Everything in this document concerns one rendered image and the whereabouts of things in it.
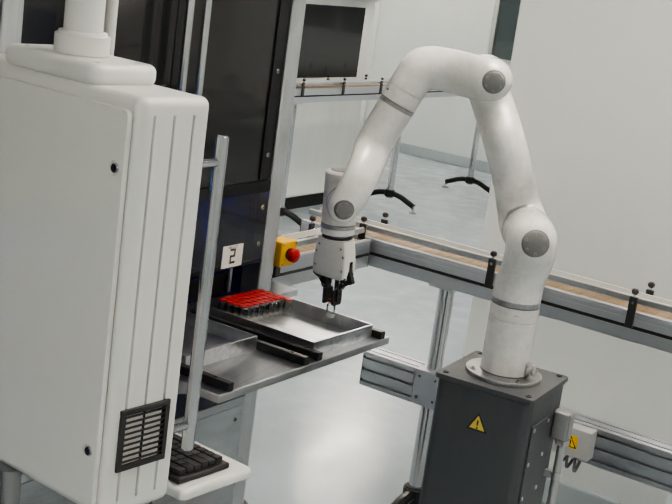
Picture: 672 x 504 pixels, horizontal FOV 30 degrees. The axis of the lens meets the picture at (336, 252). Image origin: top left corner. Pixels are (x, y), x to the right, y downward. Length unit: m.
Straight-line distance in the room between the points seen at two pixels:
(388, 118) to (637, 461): 1.43
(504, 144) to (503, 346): 0.49
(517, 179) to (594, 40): 1.43
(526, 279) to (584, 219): 1.39
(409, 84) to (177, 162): 0.93
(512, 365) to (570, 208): 1.41
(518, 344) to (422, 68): 0.71
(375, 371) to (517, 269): 1.29
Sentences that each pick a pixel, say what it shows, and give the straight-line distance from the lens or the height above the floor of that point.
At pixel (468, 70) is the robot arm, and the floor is 1.60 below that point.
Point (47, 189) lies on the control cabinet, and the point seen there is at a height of 1.35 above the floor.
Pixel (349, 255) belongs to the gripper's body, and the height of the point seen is 1.12.
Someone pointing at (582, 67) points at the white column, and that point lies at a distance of 4.37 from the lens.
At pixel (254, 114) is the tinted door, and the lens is 3.23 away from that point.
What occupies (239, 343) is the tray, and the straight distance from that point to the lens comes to 2.94.
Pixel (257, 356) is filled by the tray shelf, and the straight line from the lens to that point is 2.95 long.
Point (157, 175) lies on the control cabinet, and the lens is 2.12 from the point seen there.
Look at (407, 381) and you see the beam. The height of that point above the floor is 0.50.
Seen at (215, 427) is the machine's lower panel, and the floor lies 0.54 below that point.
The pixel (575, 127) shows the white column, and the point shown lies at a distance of 4.39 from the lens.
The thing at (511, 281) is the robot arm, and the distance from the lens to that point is 3.03.
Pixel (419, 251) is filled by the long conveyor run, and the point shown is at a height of 0.93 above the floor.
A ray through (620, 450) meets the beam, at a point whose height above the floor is 0.51.
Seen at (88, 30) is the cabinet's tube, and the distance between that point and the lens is 2.26.
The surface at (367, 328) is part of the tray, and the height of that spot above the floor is 0.91.
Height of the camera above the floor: 1.82
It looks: 13 degrees down
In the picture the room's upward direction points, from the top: 8 degrees clockwise
